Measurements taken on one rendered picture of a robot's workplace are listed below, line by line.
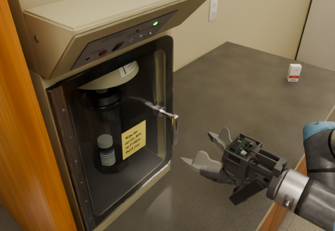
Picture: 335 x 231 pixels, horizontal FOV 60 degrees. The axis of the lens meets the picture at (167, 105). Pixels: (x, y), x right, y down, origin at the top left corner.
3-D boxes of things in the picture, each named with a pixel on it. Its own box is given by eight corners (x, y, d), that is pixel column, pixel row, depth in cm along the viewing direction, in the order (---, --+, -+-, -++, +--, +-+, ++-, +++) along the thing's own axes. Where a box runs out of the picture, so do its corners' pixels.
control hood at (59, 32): (38, 76, 44) (19, 10, 39) (172, 22, 65) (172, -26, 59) (85, 103, 38) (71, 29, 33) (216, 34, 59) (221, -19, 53)
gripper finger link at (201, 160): (181, 142, 63) (224, 148, 62) (180, 161, 67) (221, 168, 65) (178, 151, 61) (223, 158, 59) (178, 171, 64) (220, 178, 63)
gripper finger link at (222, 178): (202, 158, 65) (241, 165, 64) (201, 164, 66) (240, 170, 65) (199, 173, 61) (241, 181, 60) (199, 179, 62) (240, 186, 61)
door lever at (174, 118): (164, 134, 78) (158, 139, 76) (164, 105, 73) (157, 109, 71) (180, 142, 75) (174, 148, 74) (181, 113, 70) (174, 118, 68)
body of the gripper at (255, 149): (238, 130, 64) (292, 155, 58) (233, 158, 69) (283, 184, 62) (220, 149, 59) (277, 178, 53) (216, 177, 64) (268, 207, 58)
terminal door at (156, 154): (87, 231, 69) (48, 85, 46) (170, 160, 88) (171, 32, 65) (89, 233, 68) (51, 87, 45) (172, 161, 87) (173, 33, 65)
